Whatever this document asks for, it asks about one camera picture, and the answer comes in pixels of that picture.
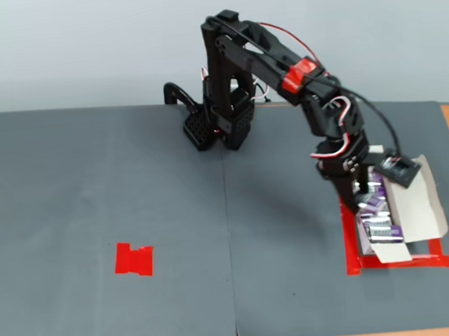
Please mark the red tape on arm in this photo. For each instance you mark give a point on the red tape on arm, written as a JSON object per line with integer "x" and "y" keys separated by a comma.
{"x": 299, "y": 76}

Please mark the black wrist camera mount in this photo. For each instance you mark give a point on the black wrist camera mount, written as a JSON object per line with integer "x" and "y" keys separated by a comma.
{"x": 399, "y": 170}

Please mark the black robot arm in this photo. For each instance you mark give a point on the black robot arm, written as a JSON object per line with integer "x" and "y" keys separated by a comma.
{"x": 220, "y": 78}

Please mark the red tape patch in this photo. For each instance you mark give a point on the red tape patch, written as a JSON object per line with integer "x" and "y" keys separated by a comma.
{"x": 134, "y": 260}

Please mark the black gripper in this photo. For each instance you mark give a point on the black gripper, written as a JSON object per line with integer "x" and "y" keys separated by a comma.
{"x": 336, "y": 168}

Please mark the black table clamp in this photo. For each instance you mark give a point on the black table clamp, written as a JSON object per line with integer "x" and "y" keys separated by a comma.
{"x": 178, "y": 92}

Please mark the white cardboard box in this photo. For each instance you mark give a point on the white cardboard box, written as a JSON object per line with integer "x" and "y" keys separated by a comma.
{"x": 417, "y": 214}

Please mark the red tape frame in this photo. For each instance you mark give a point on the red tape frame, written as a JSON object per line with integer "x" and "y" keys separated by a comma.
{"x": 351, "y": 251}

